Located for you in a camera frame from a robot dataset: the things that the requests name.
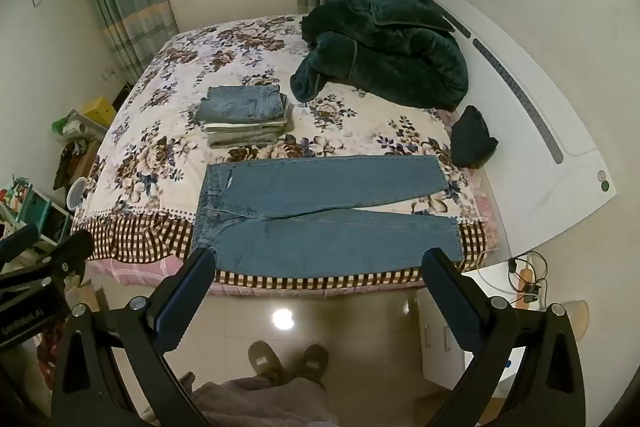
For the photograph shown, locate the blue denim jeans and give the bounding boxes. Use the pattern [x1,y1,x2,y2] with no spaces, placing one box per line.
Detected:
[192,155,462,279]

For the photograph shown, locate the white shelf unit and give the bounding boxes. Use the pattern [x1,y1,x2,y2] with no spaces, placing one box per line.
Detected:
[15,185,73,247]

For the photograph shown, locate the white bed headboard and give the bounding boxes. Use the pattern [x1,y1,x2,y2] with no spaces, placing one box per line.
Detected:
[432,0,617,255]

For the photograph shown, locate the stack of folded pants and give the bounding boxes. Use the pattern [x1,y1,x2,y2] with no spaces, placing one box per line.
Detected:
[195,84,291,147]

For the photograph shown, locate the right brown slipper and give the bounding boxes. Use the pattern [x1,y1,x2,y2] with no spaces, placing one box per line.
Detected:
[295,343,330,386]

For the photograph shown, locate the dark green fleece robe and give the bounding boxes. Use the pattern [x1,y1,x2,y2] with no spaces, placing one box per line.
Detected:
[290,0,469,112]

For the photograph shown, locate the floral bed blanket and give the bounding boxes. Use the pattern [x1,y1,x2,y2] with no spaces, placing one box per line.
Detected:
[70,13,487,292]

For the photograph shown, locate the small black garment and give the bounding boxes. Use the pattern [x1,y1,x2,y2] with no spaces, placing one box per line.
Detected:
[450,105,499,169]

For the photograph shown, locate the charger cables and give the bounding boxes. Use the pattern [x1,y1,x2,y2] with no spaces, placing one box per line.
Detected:
[506,250,550,308]

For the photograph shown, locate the yellow box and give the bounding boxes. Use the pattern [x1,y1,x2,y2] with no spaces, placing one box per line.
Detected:
[81,96,116,128]

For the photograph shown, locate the white bedside table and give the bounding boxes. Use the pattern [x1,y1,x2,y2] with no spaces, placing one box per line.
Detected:
[416,248,547,389]

